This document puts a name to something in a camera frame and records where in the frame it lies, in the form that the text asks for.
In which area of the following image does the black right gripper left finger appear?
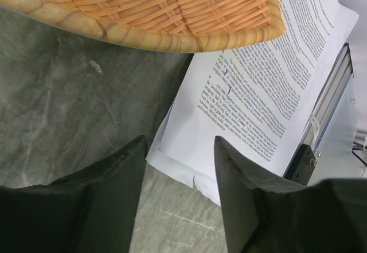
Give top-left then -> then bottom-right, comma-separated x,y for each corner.
1,136 -> 147,252

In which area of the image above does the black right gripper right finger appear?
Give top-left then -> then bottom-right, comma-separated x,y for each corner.
214,136 -> 366,252

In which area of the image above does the printed white paper sheet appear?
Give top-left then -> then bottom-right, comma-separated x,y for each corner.
147,0 -> 358,204

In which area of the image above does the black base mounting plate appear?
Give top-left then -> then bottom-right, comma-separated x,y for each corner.
284,144 -> 317,186

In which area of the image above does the orange woven rattan basket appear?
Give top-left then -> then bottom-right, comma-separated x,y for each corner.
1,0 -> 284,53

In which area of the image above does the aluminium frame rail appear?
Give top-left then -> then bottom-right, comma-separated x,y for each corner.
300,43 -> 353,151

